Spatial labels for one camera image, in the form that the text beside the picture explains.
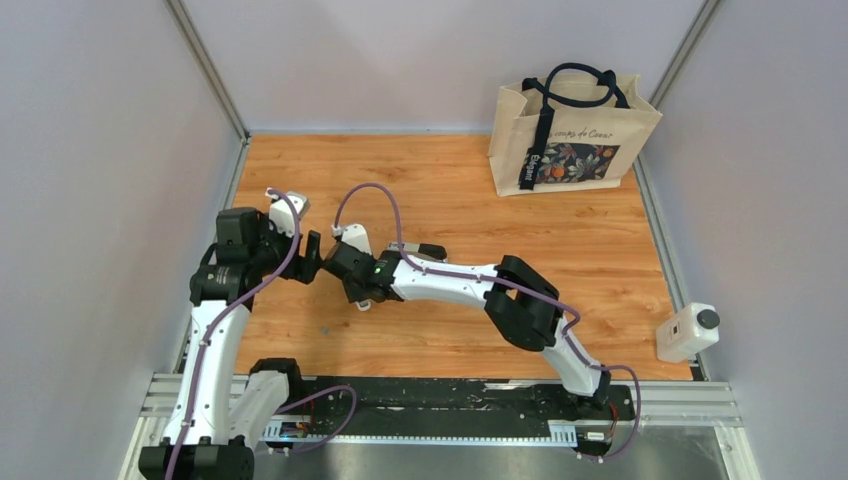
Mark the slotted aluminium rail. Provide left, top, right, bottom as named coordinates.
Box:
left=142, top=372, right=743, bottom=448

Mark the white and black stapler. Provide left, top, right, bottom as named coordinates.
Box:
left=381, top=242, right=448, bottom=262

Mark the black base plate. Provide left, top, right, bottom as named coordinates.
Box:
left=290, top=376, right=635, bottom=438

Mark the purple cable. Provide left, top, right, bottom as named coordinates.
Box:
left=333, top=183, right=643, bottom=463
left=162, top=188, right=359, bottom=480

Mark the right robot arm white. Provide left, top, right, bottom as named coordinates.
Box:
left=323, top=241, right=611, bottom=419

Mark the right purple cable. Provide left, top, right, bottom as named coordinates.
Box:
left=333, top=183, right=643, bottom=463

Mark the beige tote bag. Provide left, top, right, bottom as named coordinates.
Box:
left=488, top=62, right=662, bottom=197

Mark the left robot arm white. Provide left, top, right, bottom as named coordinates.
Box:
left=138, top=199, right=320, bottom=479

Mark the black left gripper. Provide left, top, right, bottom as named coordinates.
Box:
left=249, top=214, right=322, bottom=285

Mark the white bottle black cap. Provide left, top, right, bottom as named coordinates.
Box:
left=655, top=302, right=720, bottom=363

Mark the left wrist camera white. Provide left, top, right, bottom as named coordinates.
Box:
left=265, top=188, right=310, bottom=237

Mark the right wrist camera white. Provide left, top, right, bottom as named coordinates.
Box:
left=332, top=223, right=372, bottom=255

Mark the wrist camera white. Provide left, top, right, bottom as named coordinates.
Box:
left=332, top=223, right=372, bottom=255
left=265, top=188, right=310, bottom=237

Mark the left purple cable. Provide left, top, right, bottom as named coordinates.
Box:
left=162, top=188, right=359, bottom=480

